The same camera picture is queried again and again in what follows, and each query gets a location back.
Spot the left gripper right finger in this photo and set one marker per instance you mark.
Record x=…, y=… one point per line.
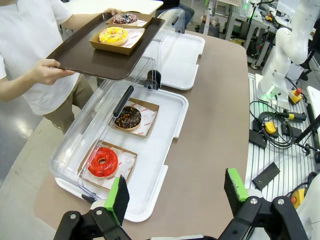
x=236, y=190

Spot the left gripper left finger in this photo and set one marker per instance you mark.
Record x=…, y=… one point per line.
x=120, y=197

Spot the dark brown serving tray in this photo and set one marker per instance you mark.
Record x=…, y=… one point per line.
x=107, y=65

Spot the brown cardboard donut box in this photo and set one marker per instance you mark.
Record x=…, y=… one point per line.
x=145, y=21
x=152, y=125
x=130, y=170
x=120, y=50

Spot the yellow glazed donut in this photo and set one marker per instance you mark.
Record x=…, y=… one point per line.
x=120, y=37

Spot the white printed paper liner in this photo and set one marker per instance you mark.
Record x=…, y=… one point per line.
x=135, y=37
x=125, y=162
x=147, y=117

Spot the dark donut with coloured sprinkles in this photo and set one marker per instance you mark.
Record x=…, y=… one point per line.
x=125, y=18

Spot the person's right forearm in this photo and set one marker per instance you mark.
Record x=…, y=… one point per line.
x=15, y=86

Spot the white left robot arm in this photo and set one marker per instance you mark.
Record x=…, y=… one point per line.
x=312, y=212

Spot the person's left forearm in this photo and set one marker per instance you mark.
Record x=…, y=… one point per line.
x=82, y=20

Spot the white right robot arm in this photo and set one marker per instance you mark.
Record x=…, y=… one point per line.
x=287, y=45

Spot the red glazed donut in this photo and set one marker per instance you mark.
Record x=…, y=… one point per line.
x=110, y=160

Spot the chocolate donut with orange sprinkles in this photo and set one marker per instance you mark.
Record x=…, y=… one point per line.
x=135, y=120

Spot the person in white shirt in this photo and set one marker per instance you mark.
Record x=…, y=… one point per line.
x=27, y=37

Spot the person's right hand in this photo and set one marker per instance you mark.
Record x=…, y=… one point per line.
x=47, y=72

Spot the person's left hand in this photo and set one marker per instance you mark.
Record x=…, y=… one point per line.
x=112, y=10

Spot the black metal plate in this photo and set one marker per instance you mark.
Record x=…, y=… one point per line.
x=266, y=176
x=257, y=140

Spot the white plastic display tray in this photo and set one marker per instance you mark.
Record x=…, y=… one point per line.
x=160, y=150
x=180, y=55

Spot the clear plastic roll lid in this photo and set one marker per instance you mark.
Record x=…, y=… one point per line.
x=82, y=120
x=172, y=25

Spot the black and yellow hand controller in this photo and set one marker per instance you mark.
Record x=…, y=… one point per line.
x=295, y=116

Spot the black metal strut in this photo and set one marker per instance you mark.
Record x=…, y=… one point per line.
x=308, y=130

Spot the white side table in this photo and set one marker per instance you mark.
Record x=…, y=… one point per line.
x=140, y=5

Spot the ribbed aluminium base plate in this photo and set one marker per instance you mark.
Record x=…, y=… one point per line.
x=285, y=160

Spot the aluminium frame workbench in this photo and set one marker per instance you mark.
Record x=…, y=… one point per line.
x=252, y=32

